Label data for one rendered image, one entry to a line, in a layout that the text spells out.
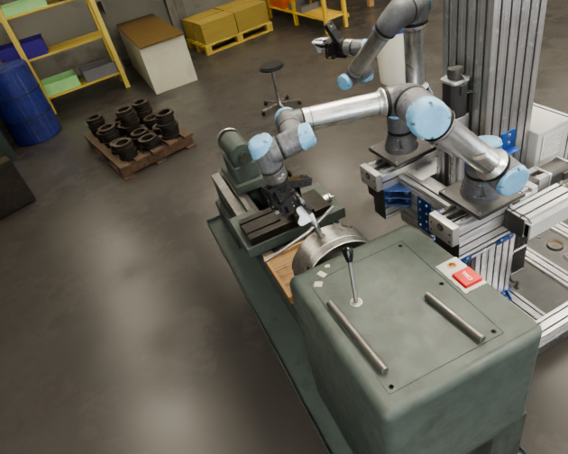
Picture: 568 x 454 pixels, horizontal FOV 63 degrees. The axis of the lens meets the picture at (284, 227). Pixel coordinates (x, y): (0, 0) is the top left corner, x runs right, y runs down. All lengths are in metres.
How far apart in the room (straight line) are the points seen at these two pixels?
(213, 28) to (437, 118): 7.38
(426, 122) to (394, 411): 0.80
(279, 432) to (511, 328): 1.60
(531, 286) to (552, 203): 0.96
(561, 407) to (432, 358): 1.54
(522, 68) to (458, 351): 1.17
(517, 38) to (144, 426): 2.61
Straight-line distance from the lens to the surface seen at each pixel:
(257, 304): 2.46
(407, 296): 1.40
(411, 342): 1.30
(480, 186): 1.87
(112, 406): 3.14
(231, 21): 8.73
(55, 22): 9.43
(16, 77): 7.08
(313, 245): 1.66
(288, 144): 1.36
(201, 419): 2.83
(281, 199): 1.46
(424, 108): 1.42
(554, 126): 2.27
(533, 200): 2.09
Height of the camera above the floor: 2.30
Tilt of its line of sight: 37 degrees down
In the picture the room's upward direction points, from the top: 15 degrees counter-clockwise
